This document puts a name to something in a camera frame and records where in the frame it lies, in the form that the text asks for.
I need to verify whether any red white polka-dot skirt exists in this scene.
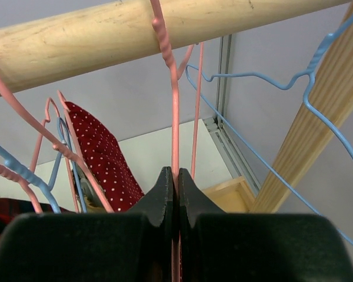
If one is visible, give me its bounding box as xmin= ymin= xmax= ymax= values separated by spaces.
xmin=65 ymin=102 xmax=144 ymax=212

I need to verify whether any blue hanger of white skirt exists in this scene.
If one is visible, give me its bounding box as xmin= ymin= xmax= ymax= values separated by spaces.
xmin=185 ymin=2 xmax=353 ymax=256

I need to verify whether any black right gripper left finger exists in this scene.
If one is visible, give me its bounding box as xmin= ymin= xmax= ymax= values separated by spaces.
xmin=0 ymin=167 xmax=174 ymax=281

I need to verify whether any pink hanger with lemon skirt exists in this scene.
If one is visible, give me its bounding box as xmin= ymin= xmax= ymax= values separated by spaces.
xmin=151 ymin=1 xmax=194 ymax=281

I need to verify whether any wooden rack rod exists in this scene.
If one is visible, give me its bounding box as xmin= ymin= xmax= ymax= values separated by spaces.
xmin=0 ymin=0 xmax=342 ymax=92

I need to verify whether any blue hanger with tan skirt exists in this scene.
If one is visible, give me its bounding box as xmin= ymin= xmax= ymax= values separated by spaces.
xmin=0 ymin=145 xmax=87 ymax=213

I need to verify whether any tan brown skirt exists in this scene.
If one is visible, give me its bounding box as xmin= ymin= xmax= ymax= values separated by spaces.
xmin=72 ymin=166 xmax=106 ymax=213

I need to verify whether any red black plaid skirt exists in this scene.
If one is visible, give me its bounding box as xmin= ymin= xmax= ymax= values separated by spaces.
xmin=0 ymin=198 xmax=74 ymax=256

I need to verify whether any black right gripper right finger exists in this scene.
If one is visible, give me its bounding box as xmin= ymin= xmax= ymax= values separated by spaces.
xmin=178 ymin=169 xmax=353 ymax=281

